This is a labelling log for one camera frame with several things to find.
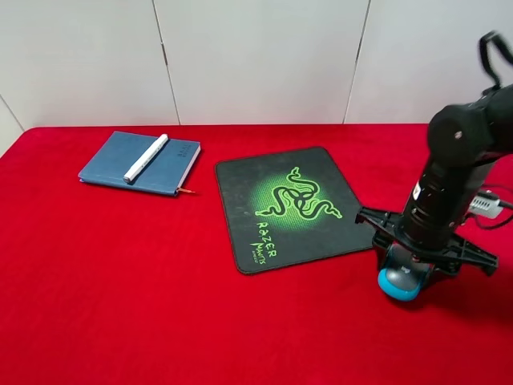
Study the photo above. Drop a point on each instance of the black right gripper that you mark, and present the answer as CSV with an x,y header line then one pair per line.
x,y
441,262

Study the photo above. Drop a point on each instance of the grey and blue wireless mouse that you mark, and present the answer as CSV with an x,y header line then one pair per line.
x,y
402,278

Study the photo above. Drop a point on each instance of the white pen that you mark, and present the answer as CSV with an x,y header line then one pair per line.
x,y
141,163

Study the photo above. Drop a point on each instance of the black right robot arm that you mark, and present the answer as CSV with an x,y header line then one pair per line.
x,y
465,142

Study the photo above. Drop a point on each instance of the black green logo mouse pad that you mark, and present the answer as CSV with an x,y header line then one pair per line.
x,y
289,208

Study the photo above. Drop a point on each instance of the blue hardcover notebook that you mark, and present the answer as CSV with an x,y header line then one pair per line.
x,y
164,175

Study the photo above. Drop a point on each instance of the silver usb hub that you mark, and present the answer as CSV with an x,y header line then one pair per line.
x,y
486,204

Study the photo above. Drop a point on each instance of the red felt table cloth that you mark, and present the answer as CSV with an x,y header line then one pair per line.
x,y
101,286

